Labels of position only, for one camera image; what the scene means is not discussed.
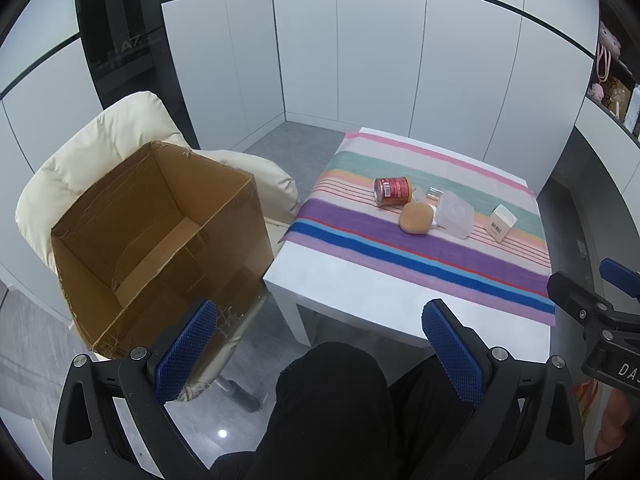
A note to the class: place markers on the brown cardboard box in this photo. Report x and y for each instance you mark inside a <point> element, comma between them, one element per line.
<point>150,195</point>

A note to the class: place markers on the tan round bread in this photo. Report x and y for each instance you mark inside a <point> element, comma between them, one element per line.
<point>415,217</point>

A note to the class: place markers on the small pink plush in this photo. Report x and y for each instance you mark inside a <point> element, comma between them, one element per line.
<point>596,92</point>

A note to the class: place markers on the wall socket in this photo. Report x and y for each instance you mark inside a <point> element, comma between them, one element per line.
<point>581,249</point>

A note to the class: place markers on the orange white packet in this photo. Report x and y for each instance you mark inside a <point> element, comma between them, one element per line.
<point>587,400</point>

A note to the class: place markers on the white books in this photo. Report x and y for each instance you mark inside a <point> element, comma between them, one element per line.
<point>632,110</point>

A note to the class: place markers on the clear plastic container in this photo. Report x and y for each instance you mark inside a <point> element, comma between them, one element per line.
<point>457,215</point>

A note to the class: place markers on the cream padded chair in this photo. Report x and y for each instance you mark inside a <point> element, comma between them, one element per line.
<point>125,120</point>

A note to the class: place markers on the red metal can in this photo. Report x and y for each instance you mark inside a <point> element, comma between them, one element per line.
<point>395,190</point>

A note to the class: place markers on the small white carton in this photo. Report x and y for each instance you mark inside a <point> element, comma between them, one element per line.
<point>502,222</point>

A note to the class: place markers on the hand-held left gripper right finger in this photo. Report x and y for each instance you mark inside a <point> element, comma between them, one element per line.
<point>452,355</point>

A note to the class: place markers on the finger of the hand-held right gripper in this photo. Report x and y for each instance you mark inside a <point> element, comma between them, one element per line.
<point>575,295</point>
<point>616,271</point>

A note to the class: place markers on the white wall shelf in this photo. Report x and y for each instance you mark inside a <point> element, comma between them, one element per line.
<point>600,125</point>

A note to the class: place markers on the black glass cabinet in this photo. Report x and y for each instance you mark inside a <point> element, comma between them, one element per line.
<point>125,60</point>

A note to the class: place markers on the pink plush toy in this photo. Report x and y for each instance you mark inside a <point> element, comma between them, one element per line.
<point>610,40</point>

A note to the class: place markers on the striped colourful cloth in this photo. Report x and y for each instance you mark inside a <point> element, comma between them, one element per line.
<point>350,215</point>

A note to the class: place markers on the brown patterned box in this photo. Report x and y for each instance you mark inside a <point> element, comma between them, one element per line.
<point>616,96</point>

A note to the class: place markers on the person's black pants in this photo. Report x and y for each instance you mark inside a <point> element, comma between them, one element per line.
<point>330,410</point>

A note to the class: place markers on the small glass bottle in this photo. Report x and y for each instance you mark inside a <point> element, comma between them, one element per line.
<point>434,193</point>

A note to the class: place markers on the person's right hand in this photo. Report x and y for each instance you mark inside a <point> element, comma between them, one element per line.
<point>617,425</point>

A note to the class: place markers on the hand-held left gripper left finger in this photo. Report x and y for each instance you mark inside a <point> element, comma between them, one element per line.
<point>187,355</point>

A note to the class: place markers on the clear plastic cap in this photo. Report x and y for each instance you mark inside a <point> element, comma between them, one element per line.
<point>418,194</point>

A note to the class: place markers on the white table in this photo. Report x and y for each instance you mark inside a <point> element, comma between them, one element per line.
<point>295,315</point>

